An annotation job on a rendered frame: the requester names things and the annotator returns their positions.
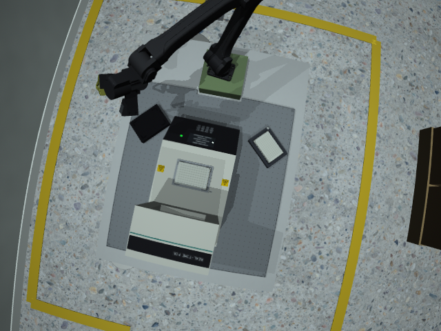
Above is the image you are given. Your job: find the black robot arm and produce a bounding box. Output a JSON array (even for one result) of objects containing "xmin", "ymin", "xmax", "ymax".
[{"xmin": 103, "ymin": 0, "xmax": 263, "ymax": 117}]

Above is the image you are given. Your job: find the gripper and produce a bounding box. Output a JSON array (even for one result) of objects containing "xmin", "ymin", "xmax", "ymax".
[{"xmin": 96, "ymin": 74, "xmax": 113, "ymax": 96}]

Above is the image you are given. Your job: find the white thermal cycler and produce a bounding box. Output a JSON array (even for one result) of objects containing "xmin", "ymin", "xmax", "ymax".
[{"xmin": 125, "ymin": 116, "xmax": 240, "ymax": 276}]

